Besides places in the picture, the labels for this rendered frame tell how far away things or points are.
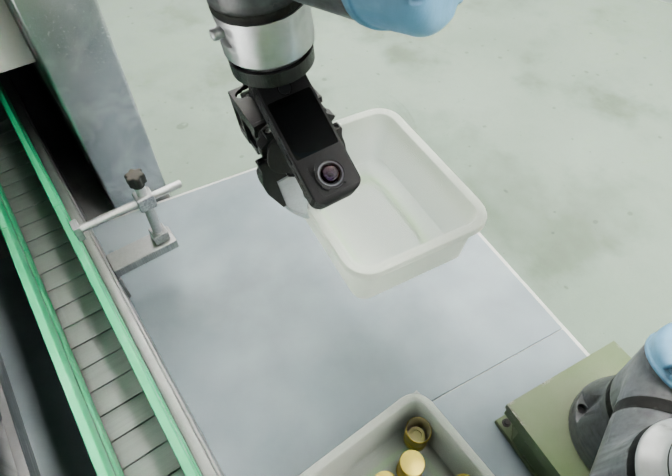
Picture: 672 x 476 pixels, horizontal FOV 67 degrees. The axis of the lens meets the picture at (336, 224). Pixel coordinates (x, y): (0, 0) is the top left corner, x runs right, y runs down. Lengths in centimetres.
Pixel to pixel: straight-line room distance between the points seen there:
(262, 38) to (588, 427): 61
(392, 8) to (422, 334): 67
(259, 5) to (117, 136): 66
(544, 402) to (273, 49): 61
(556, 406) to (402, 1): 64
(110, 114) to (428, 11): 75
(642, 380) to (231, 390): 56
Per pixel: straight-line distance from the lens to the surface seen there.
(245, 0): 38
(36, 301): 77
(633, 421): 61
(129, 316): 81
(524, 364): 91
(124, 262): 89
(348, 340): 88
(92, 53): 92
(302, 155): 42
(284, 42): 40
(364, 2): 31
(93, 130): 99
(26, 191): 105
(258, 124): 47
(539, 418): 80
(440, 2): 31
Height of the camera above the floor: 154
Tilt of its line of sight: 51 degrees down
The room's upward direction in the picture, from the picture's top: straight up
